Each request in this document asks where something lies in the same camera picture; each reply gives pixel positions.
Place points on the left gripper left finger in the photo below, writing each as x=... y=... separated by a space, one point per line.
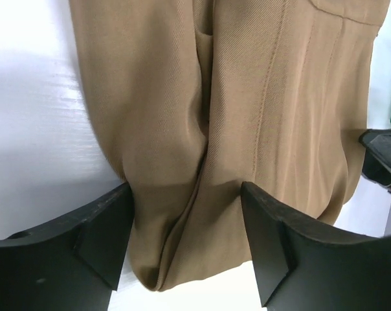
x=72 y=262

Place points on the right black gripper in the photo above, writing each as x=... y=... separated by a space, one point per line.
x=377 y=160

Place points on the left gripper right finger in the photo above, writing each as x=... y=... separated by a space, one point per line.
x=301 y=263

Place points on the tan brown skirt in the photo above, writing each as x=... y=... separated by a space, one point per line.
x=188 y=99

